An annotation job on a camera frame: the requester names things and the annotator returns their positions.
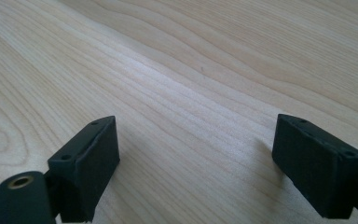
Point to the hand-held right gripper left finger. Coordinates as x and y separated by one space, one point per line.
87 161

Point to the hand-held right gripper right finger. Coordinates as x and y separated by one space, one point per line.
317 168

